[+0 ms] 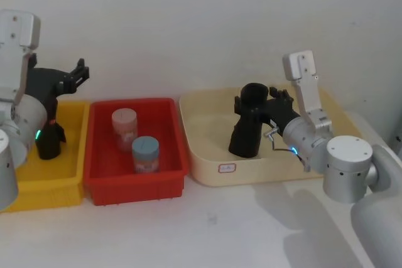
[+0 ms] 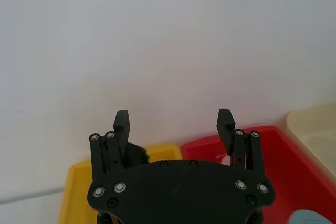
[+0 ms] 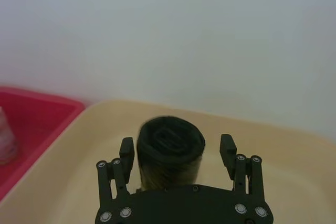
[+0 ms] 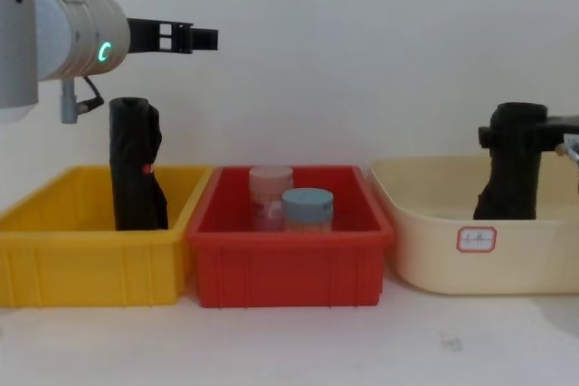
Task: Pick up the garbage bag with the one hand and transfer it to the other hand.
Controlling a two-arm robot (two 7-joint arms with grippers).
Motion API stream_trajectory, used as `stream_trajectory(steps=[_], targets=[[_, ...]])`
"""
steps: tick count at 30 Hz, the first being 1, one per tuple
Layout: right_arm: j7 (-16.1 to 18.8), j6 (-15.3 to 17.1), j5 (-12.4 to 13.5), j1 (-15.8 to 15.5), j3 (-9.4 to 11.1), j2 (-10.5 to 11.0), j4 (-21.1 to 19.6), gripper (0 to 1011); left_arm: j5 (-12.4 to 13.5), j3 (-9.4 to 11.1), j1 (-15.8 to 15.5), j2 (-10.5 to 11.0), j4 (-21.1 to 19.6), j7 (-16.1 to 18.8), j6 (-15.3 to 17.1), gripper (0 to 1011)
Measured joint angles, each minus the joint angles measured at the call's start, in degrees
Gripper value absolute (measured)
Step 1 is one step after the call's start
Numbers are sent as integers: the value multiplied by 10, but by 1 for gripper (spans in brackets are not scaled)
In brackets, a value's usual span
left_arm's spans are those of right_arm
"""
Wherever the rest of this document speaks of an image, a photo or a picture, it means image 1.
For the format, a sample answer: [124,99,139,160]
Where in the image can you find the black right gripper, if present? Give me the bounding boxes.
[234,85,302,136]

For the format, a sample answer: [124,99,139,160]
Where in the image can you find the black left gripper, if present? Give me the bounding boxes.
[24,58,91,106]

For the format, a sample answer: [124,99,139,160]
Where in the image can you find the black plastic bottle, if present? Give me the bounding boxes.
[228,82,271,159]

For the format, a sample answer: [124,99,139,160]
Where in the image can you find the cream plastic tray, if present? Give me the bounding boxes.
[178,85,372,188]

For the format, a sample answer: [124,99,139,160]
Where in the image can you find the clear jar with pink lid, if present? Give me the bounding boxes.
[111,108,139,153]

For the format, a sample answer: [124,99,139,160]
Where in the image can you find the black bottle with red band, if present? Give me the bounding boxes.
[34,98,67,161]

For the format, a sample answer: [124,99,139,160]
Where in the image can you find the small white label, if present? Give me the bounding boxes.
[218,162,237,174]

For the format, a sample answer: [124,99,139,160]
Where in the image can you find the clear jar with blue lid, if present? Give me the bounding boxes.
[131,136,160,174]

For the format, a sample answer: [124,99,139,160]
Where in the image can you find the yellow plastic bin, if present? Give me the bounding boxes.
[0,99,90,214]

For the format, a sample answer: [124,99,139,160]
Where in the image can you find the red plastic bin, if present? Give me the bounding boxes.
[82,97,190,207]

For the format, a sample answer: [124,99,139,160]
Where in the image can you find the white table cloth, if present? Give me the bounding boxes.
[0,109,402,268]

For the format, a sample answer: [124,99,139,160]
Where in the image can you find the thin dark cable silver plug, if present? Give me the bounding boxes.
[263,126,303,158]

